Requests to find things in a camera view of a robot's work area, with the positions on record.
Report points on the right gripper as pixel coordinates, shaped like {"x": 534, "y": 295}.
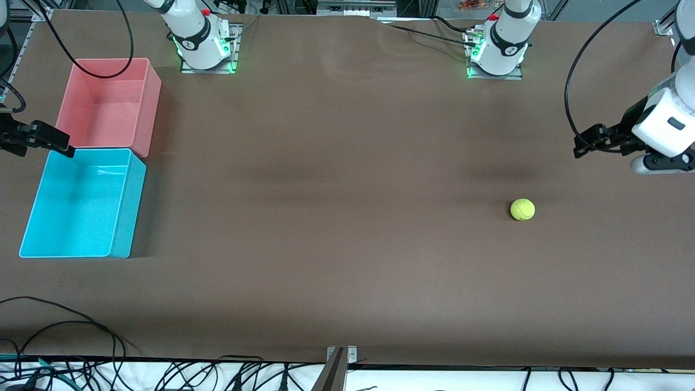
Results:
{"x": 12, "y": 134}

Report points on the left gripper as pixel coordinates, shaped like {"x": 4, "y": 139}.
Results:
{"x": 629, "y": 133}

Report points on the yellow-green tennis ball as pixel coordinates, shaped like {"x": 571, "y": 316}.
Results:
{"x": 522, "y": 209}

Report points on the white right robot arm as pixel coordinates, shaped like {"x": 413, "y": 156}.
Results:
{"x": 195, "y": 38}

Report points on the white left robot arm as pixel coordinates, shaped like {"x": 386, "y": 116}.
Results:
{"x": 507, "y": 43}

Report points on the pink plastic bin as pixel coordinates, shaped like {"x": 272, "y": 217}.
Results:
{"x": 108, "y": 108}

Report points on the blue plastic bin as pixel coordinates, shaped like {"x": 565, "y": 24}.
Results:
{"x": 76, "y": 217}

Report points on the orange packet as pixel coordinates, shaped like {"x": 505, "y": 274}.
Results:
{"x": 475, "y": 4}

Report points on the brown table cover mat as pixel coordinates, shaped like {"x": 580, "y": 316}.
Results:
{"x": 347, "y": 217}

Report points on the grey power strip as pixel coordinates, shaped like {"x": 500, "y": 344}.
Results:
{"x": 353, "y": 8}

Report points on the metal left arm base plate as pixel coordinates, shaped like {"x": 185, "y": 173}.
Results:
{"x": 516, "y": 76}

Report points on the aluminium frame profile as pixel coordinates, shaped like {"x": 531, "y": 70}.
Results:
{"x": 665, "y": 27}
{"x": 40, "y": 13}

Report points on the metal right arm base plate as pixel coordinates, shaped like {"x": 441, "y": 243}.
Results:
{"x": 233, "y": 65}

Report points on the small metal bracket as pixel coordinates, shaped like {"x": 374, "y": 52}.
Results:
{"x": 352, "y": 354}

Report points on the grey camera stand pole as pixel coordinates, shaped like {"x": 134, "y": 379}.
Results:
{"x": 332, "y": 377}

